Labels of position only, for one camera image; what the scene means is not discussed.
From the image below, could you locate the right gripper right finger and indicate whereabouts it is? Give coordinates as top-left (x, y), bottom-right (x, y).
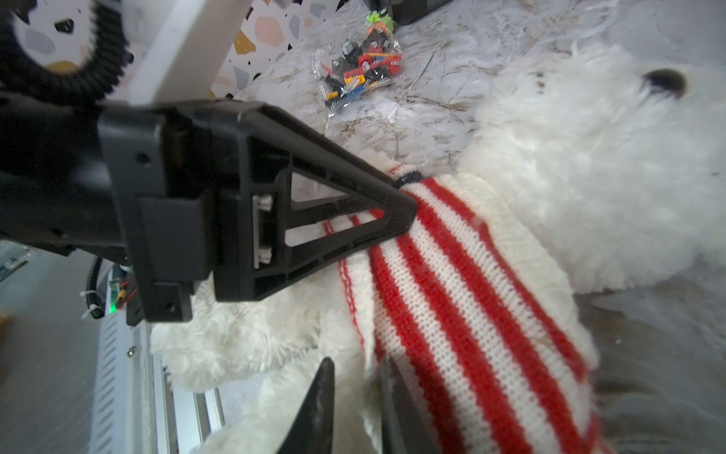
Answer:
top-left (379, 356), bottom-right (440, 454)

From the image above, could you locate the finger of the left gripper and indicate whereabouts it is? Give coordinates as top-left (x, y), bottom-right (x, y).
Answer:
top-left (212, 101), bottom-right (418, 303)

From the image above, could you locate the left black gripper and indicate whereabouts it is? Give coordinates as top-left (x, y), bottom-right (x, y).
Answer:
top-left (1, 92), bottom-right (250, 323)

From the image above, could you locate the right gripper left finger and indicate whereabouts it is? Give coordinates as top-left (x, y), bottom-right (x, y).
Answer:
top-left (277, 358), bottom-right (336, 454)

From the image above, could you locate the red white striped sweater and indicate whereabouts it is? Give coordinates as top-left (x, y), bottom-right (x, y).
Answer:
top-left (338, 163), bottom-right (610, 453)

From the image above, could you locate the white teddy bear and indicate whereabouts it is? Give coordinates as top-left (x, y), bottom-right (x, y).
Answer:
top-left (151, 45), bottom-right (725, 453)

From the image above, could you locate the clear bag of small toys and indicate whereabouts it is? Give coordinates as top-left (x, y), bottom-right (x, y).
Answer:
top-left (311, 9), bottom-right (403, 115)

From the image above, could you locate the dark grey hard case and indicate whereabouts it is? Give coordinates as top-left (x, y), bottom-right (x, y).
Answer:
top-left (363, 0), bottom-right (451, 26)

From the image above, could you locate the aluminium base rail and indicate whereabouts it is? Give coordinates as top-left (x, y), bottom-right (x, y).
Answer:
top-left (88, 265), bottom-right (225, 453)

